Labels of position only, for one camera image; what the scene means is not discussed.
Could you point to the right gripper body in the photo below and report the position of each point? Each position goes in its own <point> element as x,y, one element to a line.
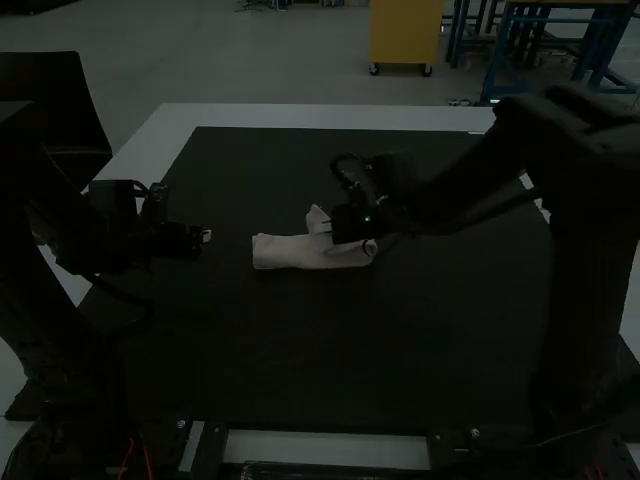
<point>355,222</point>

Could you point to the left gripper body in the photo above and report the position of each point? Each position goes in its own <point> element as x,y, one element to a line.
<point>172,242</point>

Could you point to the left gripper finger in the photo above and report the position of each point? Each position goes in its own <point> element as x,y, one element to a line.
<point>206,235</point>

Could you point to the pale towel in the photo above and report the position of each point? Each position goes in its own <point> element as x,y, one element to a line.
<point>290,252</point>

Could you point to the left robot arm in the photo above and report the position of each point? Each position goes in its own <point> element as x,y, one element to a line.
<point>45,260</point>

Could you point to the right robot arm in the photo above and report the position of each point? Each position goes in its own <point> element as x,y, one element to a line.
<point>575,200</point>

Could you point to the black mat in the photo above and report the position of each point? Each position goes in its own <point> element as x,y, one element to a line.
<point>310,350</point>

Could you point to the yellow wheeled cabinet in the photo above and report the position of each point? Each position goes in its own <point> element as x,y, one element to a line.
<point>405,30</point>

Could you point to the black clamp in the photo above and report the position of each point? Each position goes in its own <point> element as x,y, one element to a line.
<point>447,442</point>
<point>210,450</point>

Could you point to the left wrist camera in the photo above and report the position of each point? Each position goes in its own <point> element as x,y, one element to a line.
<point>156,200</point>

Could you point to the blue metal frame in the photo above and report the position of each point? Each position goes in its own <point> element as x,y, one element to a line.
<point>560,50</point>
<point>467,25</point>

